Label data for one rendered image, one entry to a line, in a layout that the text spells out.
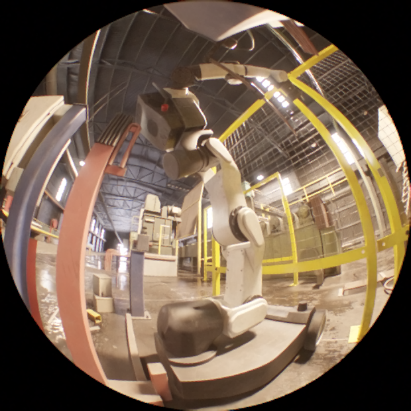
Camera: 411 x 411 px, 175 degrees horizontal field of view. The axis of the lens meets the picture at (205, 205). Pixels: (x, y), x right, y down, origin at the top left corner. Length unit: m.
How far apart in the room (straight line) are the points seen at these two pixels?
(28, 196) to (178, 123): 0.60
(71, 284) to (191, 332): 0.31
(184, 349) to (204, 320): 0.11
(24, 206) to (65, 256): 0.20
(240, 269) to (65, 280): 0.53
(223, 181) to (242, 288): 0.41
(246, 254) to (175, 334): 0.36
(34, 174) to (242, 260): 0.73
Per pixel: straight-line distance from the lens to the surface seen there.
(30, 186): 0.47
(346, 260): 0.71
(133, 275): 1.06
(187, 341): 0.43
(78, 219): 0.34
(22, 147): 0.60
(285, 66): 11.60
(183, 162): 0.48
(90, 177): 0.38
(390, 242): 0.75
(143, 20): 11.39
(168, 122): 0.59
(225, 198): 0.51
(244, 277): 0.51
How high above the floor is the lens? 0.50
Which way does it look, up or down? 23 degrees up
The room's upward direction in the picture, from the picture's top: straight up
